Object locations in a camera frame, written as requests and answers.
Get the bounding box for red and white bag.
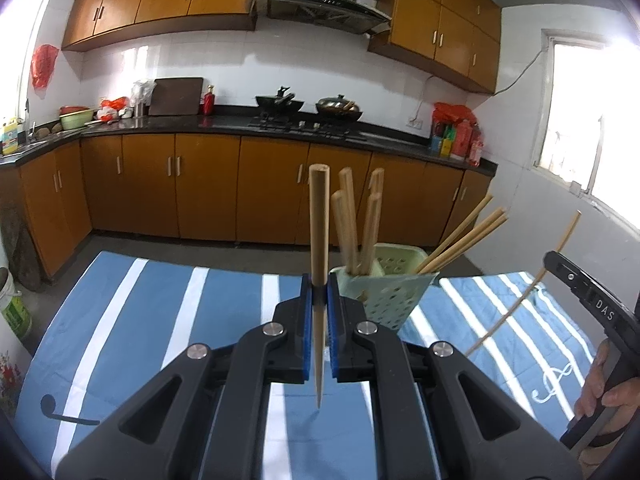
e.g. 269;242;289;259
97;97;132;124

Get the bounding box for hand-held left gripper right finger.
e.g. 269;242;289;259
326;272;586;480

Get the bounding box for wok with lid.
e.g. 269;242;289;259
314;93;364;122

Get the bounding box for wall cable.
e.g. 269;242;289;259
492;49;549;96

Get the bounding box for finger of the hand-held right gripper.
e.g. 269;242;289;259
543;250;637;335

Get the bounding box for wooden chopstick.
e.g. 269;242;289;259
308;163;331;409
467;209;582;356
338;167;360;276
367;167;386;200
329;189;354;275
420;212;509;275
417;207;506;271
427;193;494;264
358;192;382;277

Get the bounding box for blue white striped tablecloth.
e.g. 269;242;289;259
12;250;609;480

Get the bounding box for gas stove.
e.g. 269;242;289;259
247;115;366;141

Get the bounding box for red plastic bag on hook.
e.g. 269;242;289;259
30;43;60;92

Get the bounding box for red bag with bottles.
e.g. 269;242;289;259
430;102;484;169

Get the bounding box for wooden upper cabinets beside hood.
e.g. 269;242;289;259
368;0;502;95

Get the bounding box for green perforated utensil holder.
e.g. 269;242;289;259
328;243;441;334

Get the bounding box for floral printed cloth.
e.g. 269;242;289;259
0;349;24;407

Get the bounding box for black wok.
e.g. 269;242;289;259
255;86;305;114

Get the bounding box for wooden upper kitchen cabinets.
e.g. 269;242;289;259
62;0;259;52

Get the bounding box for wooden kitchen cabinets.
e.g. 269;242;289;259
62;0;259;52
0;132;497;279

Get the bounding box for dark sack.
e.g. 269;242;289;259
0;204;44;292

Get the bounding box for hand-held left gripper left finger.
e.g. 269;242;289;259
55;274;315;480

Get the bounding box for person's right hand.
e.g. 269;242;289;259
574;341;640;420

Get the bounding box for green basin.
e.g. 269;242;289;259
59;109;95;131

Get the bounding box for window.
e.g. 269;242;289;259
532;29;640;242

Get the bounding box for yellow detergent bottle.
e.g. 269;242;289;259
1;117;21;156

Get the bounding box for black kitchen countertop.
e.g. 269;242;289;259
0;113;499;177

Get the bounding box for dark cutting board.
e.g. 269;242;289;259
148;77;205;116

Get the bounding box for wooden lower kitchen cabinets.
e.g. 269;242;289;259
0;132;497;279

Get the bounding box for white plastic bucket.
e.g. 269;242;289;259
0;267;34;339

